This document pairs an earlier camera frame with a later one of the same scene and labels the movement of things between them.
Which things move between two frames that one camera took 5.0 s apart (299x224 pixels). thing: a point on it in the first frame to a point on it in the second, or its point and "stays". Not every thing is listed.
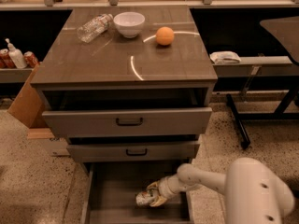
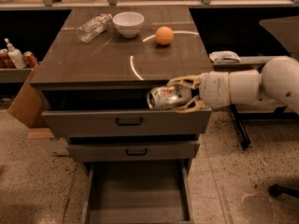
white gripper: (163, 188) to (214, 90)
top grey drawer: (130, 122) stays
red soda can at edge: (6, 61) stays
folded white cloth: (224, 57) stays
